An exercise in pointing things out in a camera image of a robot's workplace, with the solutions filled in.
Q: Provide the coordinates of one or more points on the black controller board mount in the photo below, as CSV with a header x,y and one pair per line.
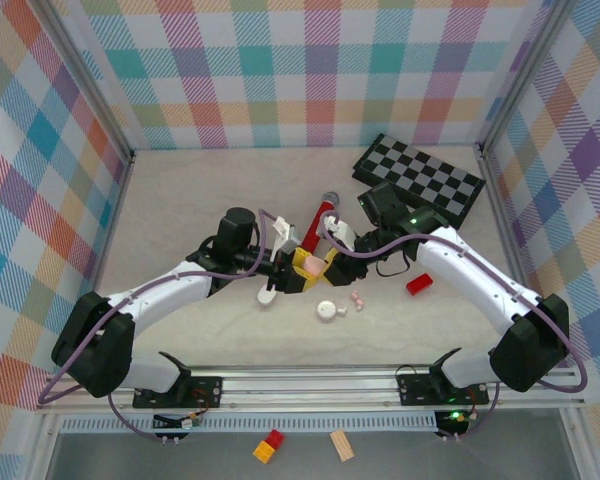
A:
x,y
172,424
452,424

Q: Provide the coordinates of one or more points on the aluminium mounting rail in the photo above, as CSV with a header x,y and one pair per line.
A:
x,y
305,387

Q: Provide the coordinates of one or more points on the black folding chessboard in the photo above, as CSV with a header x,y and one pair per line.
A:
x,y
430,180

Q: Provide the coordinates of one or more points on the red glitter microphone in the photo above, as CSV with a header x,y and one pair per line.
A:
x,y
322,220

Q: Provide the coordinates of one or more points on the small wooden block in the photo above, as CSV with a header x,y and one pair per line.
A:
x,y
342,446

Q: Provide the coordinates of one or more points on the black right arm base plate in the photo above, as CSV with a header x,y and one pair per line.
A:
x,y
420,390

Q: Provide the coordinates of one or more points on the round white earbud charging case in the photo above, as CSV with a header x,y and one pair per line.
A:
x,y
326,310

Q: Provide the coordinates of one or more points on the red plastic block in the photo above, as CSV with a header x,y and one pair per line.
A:
x,y
420,285

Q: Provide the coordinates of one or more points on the pink earbud charging case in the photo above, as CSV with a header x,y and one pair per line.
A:
x,y
312,265

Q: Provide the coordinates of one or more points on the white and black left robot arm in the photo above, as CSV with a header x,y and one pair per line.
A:
x,y
150,295

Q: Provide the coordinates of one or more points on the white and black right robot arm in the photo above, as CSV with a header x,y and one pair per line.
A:
x,y
470,270

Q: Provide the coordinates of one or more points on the red toy brick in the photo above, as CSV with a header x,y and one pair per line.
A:
x,y
276,436

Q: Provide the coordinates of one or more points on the egg-shaped white earbud charging case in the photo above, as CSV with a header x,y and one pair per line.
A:
x,y
266,297

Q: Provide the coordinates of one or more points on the aluminium frame post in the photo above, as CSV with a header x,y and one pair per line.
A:
x,y
80,75
525,75

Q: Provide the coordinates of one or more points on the yellow toy brick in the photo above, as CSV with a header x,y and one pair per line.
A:
x,y
264,451

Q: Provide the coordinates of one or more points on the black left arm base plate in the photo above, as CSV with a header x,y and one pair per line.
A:
x,y
205,392

